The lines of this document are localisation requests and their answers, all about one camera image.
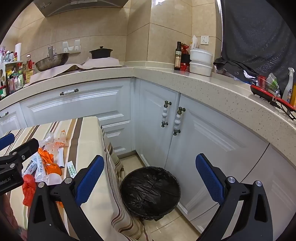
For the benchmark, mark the red food package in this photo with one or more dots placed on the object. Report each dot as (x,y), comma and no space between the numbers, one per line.
(185,66)

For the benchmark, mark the black lidded pot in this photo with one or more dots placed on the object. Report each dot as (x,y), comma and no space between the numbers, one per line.
(101,53)

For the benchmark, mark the yellow bottle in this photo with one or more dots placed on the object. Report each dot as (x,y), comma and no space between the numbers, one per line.
(293,95)

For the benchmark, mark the round bin with black bag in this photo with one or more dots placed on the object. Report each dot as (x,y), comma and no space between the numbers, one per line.
(150,192)

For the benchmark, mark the white wall rack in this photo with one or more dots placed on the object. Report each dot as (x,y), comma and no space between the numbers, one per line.
(71,46)

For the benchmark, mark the steel range hood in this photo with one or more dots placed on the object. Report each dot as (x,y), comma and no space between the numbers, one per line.
(81,7)

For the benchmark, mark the white plastic bag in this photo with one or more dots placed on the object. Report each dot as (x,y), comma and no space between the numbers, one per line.
(194,42)

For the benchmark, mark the white lidded bowl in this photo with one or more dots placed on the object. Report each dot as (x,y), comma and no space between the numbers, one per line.
(200,69)
(200,56)

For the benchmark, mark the orange plastic bag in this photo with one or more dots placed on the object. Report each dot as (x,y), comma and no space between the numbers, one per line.
(50,166)

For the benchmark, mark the white wall outlet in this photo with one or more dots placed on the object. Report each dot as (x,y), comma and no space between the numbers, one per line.
(204,39)

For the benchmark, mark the white drawer front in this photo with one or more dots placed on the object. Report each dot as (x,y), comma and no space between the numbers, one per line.
(92,102)

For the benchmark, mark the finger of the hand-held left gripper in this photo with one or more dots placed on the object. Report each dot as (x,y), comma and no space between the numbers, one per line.
(6,141)
(25,149)

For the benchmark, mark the dark olive oil bottle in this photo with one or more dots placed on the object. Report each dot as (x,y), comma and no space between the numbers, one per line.
(177,58)

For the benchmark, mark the striped beige tablecloth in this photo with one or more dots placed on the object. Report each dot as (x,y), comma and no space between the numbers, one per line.
(81,139)

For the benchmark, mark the speckled beige kitchen countertop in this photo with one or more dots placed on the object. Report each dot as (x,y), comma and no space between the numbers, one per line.
(161,76)

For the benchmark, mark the white packet with blue print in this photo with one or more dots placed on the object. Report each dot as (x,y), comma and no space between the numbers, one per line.
(30,166)

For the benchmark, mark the group of condiment bottles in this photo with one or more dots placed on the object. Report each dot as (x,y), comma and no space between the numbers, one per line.
(16,74)

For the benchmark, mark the steel wok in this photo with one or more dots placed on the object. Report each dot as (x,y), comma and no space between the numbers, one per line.
(53,61)

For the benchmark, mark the white cabinet door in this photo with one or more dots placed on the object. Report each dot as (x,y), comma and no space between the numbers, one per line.
(150,129)
(215,134)

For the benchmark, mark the white tube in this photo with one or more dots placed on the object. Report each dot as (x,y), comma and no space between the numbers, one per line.
(71,170)

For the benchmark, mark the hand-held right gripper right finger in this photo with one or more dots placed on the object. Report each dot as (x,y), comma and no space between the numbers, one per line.
(209,178)

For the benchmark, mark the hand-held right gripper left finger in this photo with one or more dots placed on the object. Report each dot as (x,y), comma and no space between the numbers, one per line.
(90,178)

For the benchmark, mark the white plastic piece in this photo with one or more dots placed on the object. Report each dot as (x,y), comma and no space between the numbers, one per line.
(55,179)

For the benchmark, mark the red-orange plastic bag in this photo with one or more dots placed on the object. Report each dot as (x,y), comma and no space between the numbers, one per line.
(29,187)

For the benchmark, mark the clear plastic wrapper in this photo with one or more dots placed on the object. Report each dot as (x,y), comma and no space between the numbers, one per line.
(49,140)

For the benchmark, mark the narrow white stick packet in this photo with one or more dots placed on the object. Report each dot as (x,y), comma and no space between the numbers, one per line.
(60,157)

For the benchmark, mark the dark cloth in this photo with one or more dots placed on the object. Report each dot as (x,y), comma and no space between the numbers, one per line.
(254,34)

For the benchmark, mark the white spray bottle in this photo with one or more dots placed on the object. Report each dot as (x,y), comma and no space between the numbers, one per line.
(288,90)

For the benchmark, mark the paper towel roll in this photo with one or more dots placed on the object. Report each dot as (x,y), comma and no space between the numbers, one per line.
(18,52)

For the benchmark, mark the green and white packet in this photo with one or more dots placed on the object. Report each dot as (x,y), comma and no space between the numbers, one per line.
(272,83)

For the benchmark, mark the beige stove cover cloth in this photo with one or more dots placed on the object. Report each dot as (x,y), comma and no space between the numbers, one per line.
(99,63)

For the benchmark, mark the red tray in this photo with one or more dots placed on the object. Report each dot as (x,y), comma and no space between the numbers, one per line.
(261,91)

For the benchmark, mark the clear wrapper with orange print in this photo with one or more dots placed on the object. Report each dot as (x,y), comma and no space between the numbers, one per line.
(61,139)

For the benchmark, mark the white packet with black print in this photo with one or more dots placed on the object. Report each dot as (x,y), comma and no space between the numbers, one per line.
(40,170)

